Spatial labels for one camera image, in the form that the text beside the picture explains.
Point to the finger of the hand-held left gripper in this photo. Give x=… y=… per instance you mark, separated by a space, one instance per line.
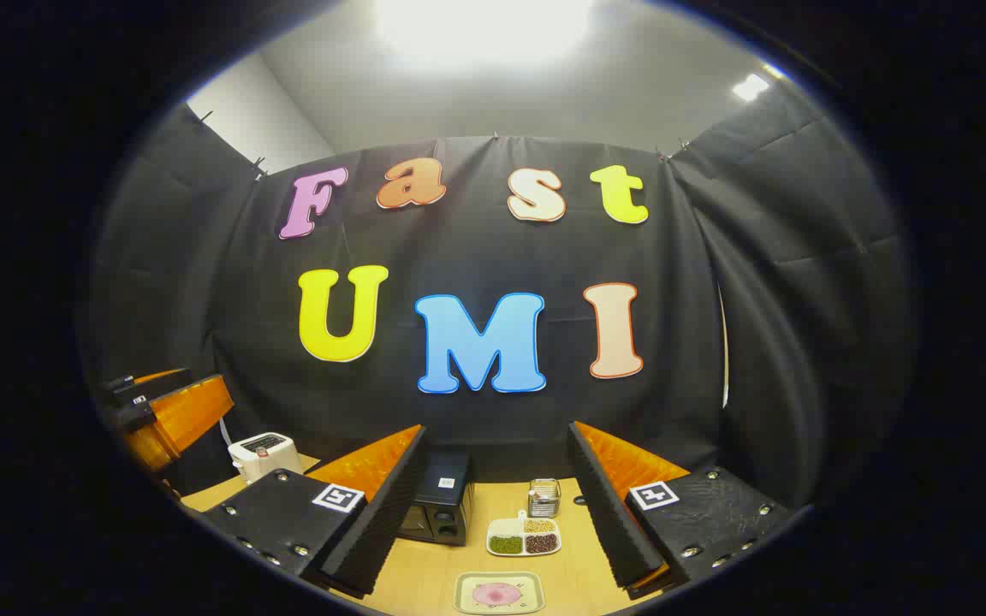
x=151 y=383
x=185 y=419

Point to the pile of green mung beans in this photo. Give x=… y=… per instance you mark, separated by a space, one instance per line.
x=506 y=545

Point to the large ceiling light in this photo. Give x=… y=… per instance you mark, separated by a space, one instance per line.
x=484 y=26

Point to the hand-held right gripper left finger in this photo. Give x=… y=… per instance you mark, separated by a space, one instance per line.
x=382 y=530

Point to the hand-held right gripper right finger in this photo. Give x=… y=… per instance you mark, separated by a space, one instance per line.
x=608 y=522

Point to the white divided tray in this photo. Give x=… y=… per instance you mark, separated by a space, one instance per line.
x=506 y=526

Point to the pink ham slice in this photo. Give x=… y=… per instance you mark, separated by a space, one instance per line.
x=496 y=594

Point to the small ceiling light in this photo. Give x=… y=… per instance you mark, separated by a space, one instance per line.
x=751 y=86

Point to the black electric oven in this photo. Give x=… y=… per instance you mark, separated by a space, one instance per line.
x=442 y=513

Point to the pile of yellow soybeans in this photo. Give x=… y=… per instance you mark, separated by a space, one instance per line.
x=539 y=525

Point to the white toaster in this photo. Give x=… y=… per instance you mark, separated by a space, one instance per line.
x=266 y=458

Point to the cream square food plate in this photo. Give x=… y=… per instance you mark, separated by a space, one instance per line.
x=467 y=599

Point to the pile of red beans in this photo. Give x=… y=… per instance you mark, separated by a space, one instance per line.
x=542 y=543

